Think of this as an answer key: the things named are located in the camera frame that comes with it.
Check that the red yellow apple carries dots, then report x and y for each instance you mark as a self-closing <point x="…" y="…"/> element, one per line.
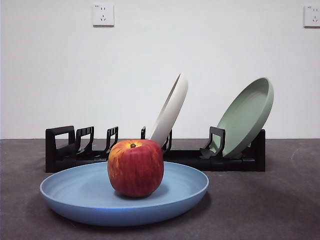
<point x="136" y="170"/>

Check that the blue round plate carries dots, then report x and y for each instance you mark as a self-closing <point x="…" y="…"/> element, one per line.
<point x="75" y="190"/>

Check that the cream white round plate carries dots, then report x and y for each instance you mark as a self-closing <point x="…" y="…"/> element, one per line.
<point x="172" y="107"/>

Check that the pale green round plate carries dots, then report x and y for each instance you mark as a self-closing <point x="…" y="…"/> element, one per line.
<point x="247" y="117"/>

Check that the black plastic plate rack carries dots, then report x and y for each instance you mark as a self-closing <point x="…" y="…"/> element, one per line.
<point x="62" y="162"/>

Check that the white wall socket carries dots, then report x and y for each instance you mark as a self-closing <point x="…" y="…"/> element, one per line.
<point x="103" y="15"/>
<point x="312" y="16"/>

